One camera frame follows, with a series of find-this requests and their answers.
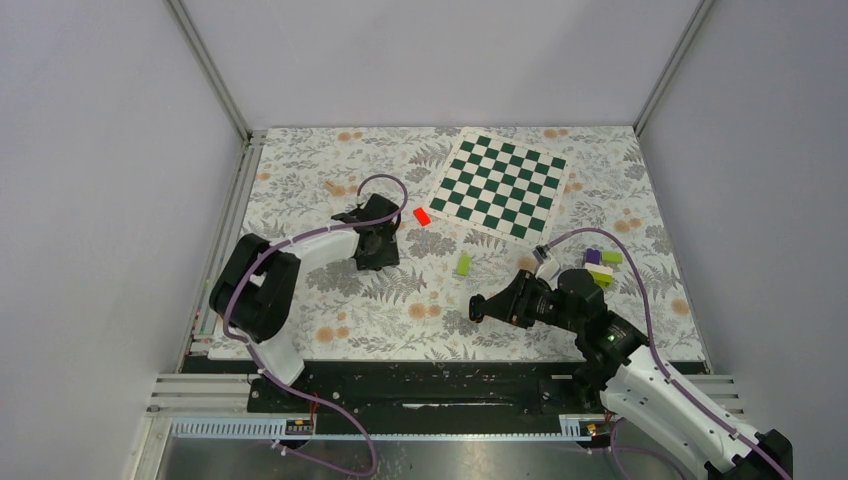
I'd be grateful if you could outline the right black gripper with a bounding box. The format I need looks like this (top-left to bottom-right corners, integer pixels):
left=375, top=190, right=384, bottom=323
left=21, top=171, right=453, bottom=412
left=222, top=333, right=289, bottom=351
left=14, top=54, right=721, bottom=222
left=475, top=269, right=583, bottom=333

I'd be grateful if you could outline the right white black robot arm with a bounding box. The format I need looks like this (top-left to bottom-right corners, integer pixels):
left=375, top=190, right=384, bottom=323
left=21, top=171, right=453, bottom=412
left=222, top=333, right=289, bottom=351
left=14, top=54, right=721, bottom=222
left=469, top=269, right=793, bottom=479

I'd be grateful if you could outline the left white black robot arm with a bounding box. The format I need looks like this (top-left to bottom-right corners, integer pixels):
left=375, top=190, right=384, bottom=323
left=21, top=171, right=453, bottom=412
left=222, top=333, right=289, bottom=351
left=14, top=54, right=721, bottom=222
left=209, top=194, right=400, bottom=411

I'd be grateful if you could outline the red block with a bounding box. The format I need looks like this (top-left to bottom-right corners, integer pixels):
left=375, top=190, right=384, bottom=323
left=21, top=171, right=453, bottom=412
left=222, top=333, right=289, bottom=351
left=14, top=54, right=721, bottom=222
left=413, top=207, right=432, bottom=227

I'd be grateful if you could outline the lime green block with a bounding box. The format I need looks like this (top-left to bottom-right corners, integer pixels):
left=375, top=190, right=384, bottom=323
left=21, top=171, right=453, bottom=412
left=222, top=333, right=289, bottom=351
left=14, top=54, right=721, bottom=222
left=455, top=255, right=472, bottom=276

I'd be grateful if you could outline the purple green block stack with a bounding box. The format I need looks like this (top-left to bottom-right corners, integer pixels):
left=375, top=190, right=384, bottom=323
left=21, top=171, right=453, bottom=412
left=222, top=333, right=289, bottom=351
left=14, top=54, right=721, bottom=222
left=583, top=248, right=624, bottom=288

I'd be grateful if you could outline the floral patterned table mat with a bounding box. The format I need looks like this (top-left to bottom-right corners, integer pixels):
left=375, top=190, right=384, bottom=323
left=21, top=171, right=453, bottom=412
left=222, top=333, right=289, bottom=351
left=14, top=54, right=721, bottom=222
left=241, top=126, right=707, bottom=362

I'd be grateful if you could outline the green white chessboard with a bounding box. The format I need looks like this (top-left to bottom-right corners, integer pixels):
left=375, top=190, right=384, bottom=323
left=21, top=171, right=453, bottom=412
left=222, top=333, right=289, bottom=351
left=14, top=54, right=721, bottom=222
left=424, top=127, right=573, bottom=247

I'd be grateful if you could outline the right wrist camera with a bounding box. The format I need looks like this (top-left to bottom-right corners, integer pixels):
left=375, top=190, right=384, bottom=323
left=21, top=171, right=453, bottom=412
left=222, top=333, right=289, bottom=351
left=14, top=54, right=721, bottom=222
left=533, top=245, right=562, bottom=284

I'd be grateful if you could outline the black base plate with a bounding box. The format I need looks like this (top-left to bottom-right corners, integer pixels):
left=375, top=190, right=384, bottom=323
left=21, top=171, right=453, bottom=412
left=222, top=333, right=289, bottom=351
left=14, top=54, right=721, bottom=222
left=180, top=356, right=614, bottom=437

